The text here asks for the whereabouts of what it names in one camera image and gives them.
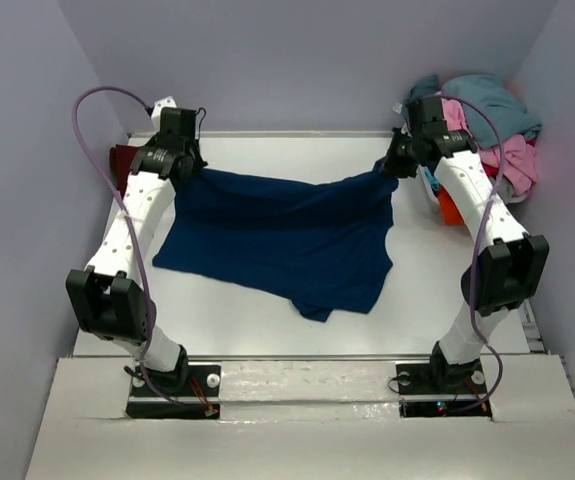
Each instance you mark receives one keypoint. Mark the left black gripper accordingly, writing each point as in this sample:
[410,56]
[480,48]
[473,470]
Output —
[199,163]

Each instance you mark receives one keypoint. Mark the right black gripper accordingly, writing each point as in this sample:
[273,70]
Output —
[393,167]

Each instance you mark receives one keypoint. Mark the navy blue t shirt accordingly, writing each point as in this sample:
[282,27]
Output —
[320,246]

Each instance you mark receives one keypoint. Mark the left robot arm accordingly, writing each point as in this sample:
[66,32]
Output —
[110,296]

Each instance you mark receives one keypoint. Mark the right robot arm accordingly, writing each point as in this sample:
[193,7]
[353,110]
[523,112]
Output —
[507,262]

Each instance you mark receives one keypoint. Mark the light blue t shirt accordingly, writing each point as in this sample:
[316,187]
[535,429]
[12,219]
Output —
[433,183]

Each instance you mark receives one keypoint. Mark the folded dark red shirt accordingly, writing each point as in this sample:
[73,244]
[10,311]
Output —
[120,161]

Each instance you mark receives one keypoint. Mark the grey blue t shirt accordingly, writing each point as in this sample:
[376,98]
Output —
[488,93]

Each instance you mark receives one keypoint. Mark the magenta t shirt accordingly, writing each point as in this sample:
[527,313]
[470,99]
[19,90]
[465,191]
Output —
[491,171]

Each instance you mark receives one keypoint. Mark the orange t shirt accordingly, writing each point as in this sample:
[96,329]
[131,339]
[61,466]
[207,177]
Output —
[449,211]

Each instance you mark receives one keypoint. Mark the light pink t shirt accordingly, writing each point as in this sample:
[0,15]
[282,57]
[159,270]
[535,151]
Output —
[520,155]

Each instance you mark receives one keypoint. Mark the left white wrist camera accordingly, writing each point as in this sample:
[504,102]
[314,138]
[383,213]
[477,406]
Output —
[155,112]

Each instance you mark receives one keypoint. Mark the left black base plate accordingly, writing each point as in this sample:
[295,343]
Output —
[197,399]

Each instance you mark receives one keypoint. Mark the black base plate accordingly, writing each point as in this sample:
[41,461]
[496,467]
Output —
[423,393]
[197,399]

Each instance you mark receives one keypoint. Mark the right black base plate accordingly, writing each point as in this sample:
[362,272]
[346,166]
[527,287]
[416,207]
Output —
[423,393]

